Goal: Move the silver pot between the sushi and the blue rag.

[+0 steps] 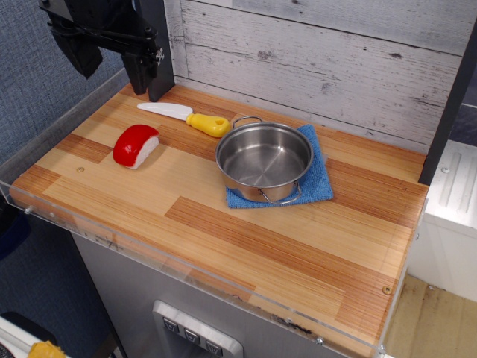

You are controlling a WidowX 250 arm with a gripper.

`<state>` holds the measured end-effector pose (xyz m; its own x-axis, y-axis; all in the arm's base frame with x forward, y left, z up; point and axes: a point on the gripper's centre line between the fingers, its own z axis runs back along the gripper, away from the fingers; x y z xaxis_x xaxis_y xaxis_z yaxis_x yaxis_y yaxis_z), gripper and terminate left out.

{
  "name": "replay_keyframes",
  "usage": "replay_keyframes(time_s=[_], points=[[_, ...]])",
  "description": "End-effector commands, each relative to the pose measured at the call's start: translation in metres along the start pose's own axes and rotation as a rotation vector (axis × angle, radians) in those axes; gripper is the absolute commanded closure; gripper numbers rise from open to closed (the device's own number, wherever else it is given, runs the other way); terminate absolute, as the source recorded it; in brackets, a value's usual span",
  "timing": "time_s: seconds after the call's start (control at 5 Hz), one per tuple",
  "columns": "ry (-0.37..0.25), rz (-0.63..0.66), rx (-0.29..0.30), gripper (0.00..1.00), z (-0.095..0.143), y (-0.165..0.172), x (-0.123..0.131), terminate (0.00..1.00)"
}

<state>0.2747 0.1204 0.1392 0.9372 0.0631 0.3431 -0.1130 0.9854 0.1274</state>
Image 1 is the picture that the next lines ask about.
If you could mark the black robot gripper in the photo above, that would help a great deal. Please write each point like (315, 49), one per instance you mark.
(81, 28)

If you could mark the silver steel pot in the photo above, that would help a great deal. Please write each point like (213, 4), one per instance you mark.
(264, 161)

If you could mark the red and white toy sushi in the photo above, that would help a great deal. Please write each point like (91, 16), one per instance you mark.
(135, 145)

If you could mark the blue microfiber rag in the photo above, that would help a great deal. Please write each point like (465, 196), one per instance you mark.
(315, 185)

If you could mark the white yellow toy knife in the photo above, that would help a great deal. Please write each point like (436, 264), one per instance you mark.
(214, 126)

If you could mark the clear acrylic table guard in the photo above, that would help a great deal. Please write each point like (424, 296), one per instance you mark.
(291, 281)

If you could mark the grey dispenser panel with buttons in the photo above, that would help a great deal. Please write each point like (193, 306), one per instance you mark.
(170, 319)

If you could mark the yellow object at bottom left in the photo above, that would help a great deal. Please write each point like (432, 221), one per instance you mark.
(45, 350)

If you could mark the white ribbed appliance top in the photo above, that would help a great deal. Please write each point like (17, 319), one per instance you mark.
(444, 251)

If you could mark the dark grey vertical post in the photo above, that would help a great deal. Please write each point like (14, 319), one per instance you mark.
(153, 12)

